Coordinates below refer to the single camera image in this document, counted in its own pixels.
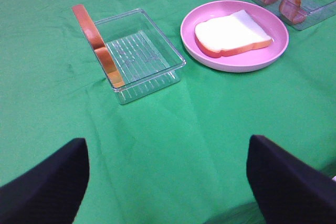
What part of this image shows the right clear plastic tray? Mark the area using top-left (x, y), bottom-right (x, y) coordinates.
top-left (252, 0), bottom-right (335, 30)

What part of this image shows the bread slice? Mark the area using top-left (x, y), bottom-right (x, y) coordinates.
top-left (194, 9), bottom-right (273, 58)
top-left (72, 4), bottom-right (125, 88)

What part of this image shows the clear plastic tray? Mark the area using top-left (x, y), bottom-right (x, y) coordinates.
top-left (94, 8), bottom-right (186, 104)
top-left (252, 0), bottom-right (335, 30)

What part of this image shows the left clear plastic tray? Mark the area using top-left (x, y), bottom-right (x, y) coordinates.
top-left (94, 8), bottom-right (186, 104)

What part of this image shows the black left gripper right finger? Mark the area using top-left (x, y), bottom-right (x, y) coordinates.
top-left (247, 135), bottom-right (335, 223)

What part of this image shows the pink round plate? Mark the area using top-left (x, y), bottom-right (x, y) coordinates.
top-left (180, 0), bottom-right (289, 72)

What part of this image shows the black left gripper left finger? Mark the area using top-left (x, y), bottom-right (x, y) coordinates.
top-left (1, 138), bottom-right (90, 223)

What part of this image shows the green tablecloth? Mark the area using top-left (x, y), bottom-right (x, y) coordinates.
top-left (1, 0), bottom-right (335, 223)

